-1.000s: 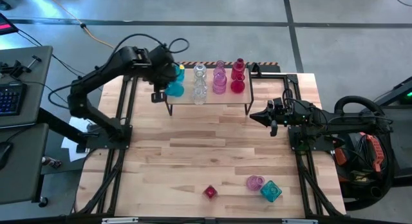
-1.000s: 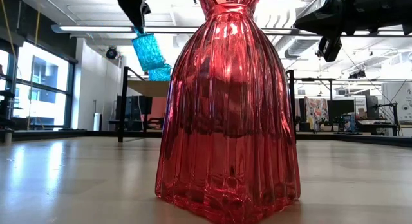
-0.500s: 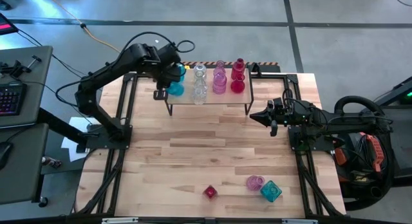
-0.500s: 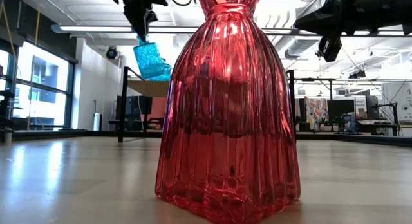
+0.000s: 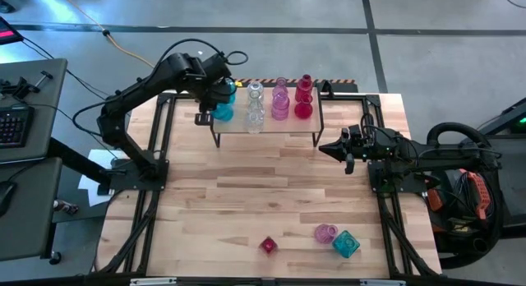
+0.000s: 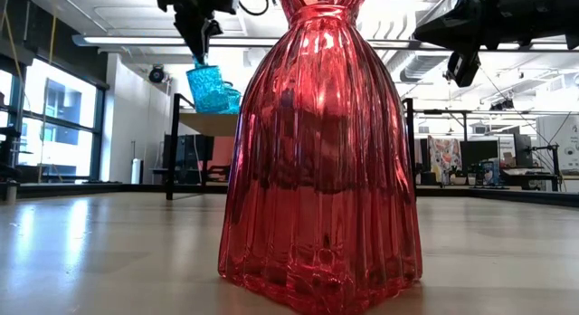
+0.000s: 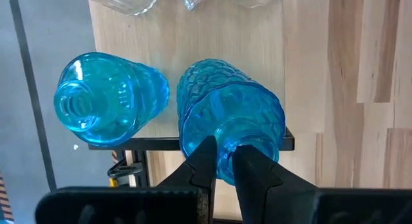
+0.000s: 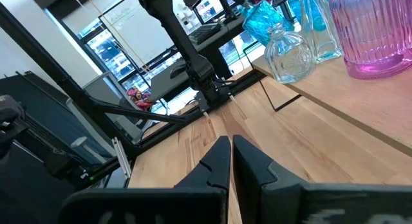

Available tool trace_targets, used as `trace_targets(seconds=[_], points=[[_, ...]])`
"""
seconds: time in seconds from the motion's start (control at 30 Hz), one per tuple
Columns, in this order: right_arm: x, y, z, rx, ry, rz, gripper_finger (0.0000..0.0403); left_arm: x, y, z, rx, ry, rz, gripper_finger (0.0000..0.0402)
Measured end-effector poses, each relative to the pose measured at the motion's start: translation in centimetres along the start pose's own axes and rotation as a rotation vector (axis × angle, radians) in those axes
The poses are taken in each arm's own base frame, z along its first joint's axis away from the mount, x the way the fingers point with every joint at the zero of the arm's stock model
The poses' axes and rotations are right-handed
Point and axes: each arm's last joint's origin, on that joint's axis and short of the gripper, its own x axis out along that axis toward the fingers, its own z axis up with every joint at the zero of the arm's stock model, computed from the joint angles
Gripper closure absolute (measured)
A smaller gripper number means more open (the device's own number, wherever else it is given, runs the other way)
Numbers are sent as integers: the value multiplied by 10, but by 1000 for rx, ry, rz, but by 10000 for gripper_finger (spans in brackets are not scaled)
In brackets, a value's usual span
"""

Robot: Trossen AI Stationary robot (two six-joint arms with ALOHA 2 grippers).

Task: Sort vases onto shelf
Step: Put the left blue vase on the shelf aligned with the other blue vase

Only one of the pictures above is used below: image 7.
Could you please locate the teal round glass vase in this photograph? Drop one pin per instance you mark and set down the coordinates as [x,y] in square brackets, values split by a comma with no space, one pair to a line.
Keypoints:
[112,98]

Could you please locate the teal textured glass vase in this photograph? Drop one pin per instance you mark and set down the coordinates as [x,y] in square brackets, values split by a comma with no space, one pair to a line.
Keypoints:
[231,108]

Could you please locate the wooden shelf black frame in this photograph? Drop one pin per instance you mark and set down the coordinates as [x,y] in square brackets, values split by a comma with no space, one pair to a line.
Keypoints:
[225,34]

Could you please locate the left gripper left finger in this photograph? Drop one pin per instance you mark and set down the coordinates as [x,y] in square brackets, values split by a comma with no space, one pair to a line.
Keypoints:
[193,185]

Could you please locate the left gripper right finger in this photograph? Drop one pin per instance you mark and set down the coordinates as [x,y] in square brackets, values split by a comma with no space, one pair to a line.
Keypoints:
[264,192]

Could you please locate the black aluminium table frame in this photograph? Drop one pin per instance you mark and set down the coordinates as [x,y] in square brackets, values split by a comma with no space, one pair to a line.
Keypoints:
[141,169]

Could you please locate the black spring clamp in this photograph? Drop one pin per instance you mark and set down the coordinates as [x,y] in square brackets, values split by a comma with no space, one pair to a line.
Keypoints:
[124,170]

